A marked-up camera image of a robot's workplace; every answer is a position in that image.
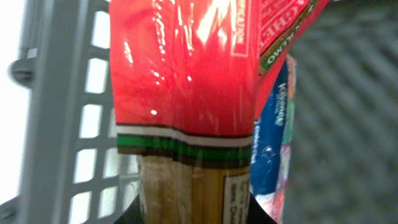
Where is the spaghetti pack red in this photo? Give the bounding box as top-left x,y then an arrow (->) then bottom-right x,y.
109,0 -> 326,223

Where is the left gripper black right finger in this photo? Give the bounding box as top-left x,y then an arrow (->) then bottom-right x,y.
247,194 -> 277,224

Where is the grey plastic basket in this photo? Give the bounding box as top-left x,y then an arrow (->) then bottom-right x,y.
1,0 -> 397,224

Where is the tissue multipack blue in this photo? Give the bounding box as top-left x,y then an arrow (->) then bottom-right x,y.
251,55 -> 297,223

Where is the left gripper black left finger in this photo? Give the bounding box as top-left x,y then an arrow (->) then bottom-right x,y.
113,196 -> 145,224

